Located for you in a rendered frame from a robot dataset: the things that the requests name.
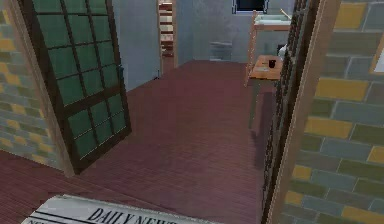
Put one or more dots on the white printed newspaper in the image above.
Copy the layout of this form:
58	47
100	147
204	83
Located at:
83	210

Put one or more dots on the grey box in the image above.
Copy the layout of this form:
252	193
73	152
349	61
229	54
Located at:
220	50

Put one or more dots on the red and white striped door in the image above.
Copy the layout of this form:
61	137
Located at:
166	33

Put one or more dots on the wooden side table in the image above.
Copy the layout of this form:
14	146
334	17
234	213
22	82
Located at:
265	70

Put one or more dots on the small black cup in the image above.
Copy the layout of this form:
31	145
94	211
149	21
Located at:
272	63

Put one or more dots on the dark green glass-paned door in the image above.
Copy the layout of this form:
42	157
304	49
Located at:
78	78

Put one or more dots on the dark window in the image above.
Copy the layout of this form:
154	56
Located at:
250	5

